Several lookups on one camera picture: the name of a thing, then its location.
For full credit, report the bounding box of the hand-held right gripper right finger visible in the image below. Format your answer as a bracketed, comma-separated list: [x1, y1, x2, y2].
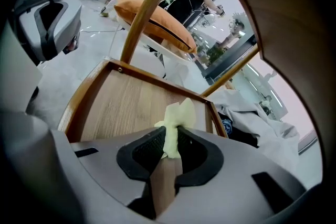
[157, 125, 307, 224]

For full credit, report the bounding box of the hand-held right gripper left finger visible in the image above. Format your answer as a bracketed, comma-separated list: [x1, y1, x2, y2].
[70, 126, 166, 220]

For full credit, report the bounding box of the wooden three-tier shelf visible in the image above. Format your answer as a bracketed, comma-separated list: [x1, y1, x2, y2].
[57, 0, 336, 220]

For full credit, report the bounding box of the pale yellow cloth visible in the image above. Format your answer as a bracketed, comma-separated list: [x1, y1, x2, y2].
[154, 97, 197, 160]

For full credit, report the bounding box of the dark printed bag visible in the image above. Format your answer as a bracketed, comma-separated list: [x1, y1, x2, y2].
[217, 112, 259, 149]

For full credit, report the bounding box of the light grey fabric sheet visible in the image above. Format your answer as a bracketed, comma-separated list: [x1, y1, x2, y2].
[167, 60, 301, 163]

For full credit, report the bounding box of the white round chair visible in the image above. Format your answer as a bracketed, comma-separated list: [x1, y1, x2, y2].
[103, 15, 200, 79]

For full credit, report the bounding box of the orange cushion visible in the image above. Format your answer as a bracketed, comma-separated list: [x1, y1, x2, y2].
[113, 0, 198, 55]

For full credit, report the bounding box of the black window frame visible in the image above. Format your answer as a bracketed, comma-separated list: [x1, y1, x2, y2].
[202, 34, 260, 87]

